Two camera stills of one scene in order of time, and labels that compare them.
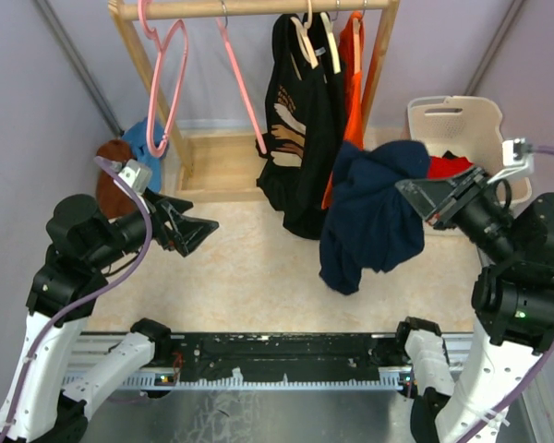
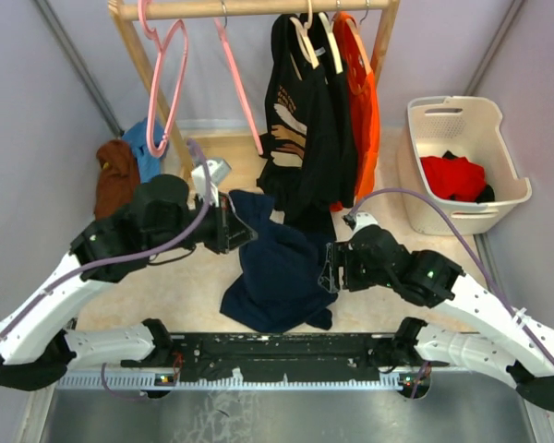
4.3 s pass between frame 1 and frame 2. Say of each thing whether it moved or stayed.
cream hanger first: stayed
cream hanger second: stayed
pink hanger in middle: stayed
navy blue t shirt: moved
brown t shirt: stayed
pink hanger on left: stayed
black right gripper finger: moved
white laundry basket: stayed
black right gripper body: moved
